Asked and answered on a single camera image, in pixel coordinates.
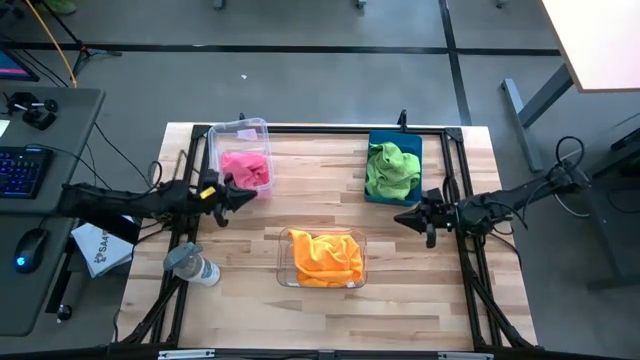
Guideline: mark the white table top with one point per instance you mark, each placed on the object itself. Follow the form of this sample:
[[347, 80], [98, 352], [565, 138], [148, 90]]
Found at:
[[600, 45]]

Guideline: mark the computer monitor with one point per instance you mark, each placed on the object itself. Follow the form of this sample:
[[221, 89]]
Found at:
[[12, 67]]

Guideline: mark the clear plastic bin with label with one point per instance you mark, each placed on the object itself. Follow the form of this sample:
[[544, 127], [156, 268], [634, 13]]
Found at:
[[220, 140]]

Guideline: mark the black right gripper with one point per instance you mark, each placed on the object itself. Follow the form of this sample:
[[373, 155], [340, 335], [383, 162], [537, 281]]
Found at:
[[441, 215]]

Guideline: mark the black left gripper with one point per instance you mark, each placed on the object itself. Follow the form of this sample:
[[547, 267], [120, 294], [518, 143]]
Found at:
[[224, 197]]

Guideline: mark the yellow tape tag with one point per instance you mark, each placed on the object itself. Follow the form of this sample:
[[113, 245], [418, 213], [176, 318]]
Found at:
[[208, 192]]

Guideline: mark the green microfiber towel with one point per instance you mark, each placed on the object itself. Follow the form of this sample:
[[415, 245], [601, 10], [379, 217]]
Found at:
[[385, 186], [400, 157]]

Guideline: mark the black clamp mount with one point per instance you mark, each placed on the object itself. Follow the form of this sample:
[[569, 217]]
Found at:
[[37, 117]]

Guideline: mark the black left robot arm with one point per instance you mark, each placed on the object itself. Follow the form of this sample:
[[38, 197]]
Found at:
[[125, 200]]

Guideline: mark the silver metal bracket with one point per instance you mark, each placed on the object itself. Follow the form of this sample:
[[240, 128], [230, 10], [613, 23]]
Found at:
[[465, 356], [185, 354]]

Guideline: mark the dark grey desk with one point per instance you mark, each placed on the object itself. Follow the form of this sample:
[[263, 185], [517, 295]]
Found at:
[[615, 240]]

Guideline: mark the black keyboard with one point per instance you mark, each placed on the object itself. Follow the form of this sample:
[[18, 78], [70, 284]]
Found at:
[[22, 172]]

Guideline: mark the pink microfiber towel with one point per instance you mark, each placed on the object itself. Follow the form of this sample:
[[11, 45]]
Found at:
[[255, 172], [232, 165]]

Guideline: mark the black computer mouse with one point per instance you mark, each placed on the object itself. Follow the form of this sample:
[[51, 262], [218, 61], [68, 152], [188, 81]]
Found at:
[[31, 247]]

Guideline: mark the teal plastic bin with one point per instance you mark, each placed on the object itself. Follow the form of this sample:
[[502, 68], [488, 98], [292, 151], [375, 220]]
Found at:
[[407, 140]]

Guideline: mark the green object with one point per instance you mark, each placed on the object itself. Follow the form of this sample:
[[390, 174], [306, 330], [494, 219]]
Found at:
[[60, 6]]

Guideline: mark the dark grey desk surface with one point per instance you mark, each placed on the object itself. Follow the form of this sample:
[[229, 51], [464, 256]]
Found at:
[[70, 130], [25, 300]]

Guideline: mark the black tripod stand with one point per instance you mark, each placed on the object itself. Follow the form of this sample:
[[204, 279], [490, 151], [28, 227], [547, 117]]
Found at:
[[82, 50]]

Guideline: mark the black aluminium rig frame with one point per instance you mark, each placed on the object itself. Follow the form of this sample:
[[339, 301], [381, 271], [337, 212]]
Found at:
[[325, 129]]

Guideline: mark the clear bottle with grey lid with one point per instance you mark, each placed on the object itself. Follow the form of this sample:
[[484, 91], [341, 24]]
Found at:
[[197, 267]]

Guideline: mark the black round knob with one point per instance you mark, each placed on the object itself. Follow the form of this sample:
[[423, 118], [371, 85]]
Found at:
[[64, 313]]

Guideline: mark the grey metal table leg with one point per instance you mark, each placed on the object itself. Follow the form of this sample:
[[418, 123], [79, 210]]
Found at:
[[526, 135]]

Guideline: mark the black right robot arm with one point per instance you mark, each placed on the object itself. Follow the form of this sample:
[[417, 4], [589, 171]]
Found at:
[[520, 192]]

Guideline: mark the white printed paper bag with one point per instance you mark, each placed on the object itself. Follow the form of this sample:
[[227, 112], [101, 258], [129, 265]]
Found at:
[[105, 250]]

